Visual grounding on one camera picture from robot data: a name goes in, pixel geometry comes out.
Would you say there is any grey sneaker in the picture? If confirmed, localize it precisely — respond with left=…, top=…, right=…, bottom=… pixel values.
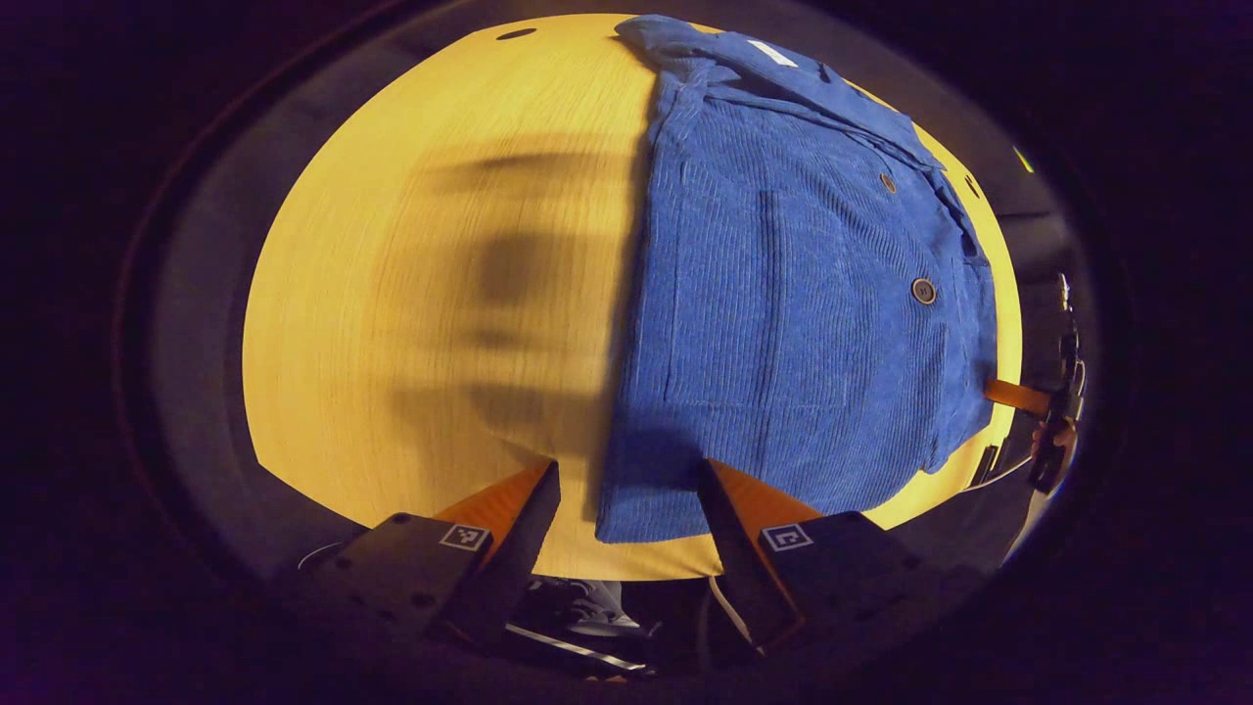
left=527, top=578, right=649, bottom=639

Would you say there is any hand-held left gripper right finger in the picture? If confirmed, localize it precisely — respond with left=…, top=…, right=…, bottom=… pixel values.
left=696, top=457, right=972, bottom=657

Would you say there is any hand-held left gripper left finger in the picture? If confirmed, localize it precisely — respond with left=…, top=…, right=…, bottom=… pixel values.
left=294, top=459, right=562, bottom=652

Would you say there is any blue corduroy shirt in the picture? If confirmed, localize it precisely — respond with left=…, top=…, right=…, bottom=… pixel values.
left=594, top=14, right=1000, bottom=545

